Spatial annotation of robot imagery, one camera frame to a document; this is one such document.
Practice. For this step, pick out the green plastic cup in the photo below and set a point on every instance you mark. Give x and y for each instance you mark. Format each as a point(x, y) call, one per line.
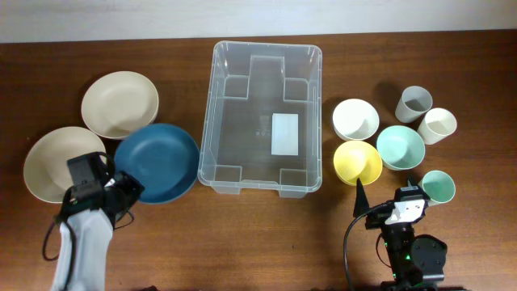
point(439, 186)

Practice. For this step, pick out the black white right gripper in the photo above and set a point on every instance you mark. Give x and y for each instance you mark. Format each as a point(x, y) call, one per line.
point(378, 217)

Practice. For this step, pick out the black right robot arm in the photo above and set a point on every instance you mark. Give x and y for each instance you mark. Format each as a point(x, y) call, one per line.
point(416, 261)

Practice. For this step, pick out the beige plate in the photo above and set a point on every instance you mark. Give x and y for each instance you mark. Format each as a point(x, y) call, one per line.
point(45, 170)
point(120, 103)

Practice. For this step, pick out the yellow plastic bowl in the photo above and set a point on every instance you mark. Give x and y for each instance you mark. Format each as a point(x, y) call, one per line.
point(357, 160)

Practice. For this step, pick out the mint green plastic bowl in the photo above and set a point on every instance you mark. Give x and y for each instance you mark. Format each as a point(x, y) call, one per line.
point(400, 148)

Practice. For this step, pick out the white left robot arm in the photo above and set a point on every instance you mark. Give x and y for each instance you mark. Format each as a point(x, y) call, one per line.
point(87, 220)

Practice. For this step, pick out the white plastic cup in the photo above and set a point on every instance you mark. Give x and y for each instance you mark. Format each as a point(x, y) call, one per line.
point(437, 124)

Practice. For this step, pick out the white paper label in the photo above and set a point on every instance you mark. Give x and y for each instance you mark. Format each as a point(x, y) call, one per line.
point(284, 134)

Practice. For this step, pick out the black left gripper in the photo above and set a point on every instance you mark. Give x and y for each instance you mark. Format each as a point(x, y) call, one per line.
point(136, 186)

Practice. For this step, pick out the grey plastic cup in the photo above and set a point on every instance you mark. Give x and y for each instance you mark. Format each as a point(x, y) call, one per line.
point(414, 102)

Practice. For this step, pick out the white plastic bowl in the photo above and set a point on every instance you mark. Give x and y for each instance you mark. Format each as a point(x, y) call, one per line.
point(355, 120)

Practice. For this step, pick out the dark blue plastic plate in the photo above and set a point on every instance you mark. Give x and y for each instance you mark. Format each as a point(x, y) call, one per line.
point(163, 158)

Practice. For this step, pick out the clear plastic storage container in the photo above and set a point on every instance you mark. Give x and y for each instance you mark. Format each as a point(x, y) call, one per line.
point(249, 83)

